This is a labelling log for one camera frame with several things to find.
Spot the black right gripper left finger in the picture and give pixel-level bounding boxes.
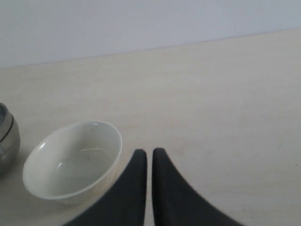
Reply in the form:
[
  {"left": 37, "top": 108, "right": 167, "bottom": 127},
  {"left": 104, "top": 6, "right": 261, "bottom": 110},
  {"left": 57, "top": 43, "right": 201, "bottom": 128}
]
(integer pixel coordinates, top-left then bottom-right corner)
[{"left": 66, "top": 149, "right": 147, "bottom": 226}]

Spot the steel bowl with ribbed base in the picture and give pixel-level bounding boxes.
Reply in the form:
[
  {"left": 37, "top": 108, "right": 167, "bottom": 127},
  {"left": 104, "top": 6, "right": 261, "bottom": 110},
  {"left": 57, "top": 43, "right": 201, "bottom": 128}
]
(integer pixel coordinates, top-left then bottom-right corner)
[{"left": 0, "top": 103, "right": 13, "bottom": 142}]

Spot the white ceramic bowl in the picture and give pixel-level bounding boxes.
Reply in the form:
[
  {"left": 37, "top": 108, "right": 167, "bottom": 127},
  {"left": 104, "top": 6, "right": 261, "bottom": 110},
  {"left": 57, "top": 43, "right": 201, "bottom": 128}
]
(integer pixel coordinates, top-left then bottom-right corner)
[{"left": 22, "top": 121, "right": 122, "bottom": 204}]

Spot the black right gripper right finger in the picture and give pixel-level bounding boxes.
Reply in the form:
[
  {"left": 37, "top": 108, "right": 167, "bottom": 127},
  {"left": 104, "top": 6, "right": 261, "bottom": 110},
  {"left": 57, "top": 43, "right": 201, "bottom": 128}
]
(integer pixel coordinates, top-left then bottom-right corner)
[{"left": 152, "top": 148, "right": 241, "bottom": 226}]

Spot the smooth stainless steel bowl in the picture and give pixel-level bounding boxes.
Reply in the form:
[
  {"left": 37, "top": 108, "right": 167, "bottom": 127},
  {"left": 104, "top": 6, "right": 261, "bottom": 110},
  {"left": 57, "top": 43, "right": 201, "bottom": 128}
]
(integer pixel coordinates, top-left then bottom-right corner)
[{"left": 0, "top": 116, "right": 21, "bottom": 174}]

